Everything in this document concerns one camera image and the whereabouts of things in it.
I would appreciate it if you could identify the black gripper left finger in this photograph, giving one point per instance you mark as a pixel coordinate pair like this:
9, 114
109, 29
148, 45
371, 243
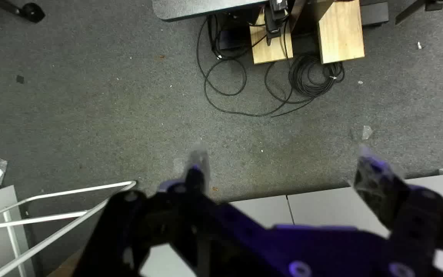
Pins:
180, 231

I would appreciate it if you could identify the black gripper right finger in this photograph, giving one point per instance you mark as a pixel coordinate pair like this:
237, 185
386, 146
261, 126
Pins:
415, 220

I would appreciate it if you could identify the grey paper scrap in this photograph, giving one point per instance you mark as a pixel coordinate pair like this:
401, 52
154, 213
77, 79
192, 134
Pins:
366, 132

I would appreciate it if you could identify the small wooden block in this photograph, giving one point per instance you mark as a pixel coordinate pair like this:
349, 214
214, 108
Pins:
269, 51

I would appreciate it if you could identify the black power box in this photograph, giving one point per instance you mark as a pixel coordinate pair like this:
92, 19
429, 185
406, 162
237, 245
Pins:
231, 36

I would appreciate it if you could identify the large wooden block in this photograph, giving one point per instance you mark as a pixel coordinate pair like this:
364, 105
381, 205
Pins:
341, 31

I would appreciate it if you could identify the dark grey block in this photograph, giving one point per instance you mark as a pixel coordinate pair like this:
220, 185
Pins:
375, 12

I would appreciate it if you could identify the black metal leg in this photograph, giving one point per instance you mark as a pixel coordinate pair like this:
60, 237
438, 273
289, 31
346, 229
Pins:
431, 3

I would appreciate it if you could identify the black chair caster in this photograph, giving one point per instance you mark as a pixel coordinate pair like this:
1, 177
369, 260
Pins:
31, 11

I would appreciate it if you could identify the grey metal base plate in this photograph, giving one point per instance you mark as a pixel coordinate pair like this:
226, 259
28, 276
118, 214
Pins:
195, 8

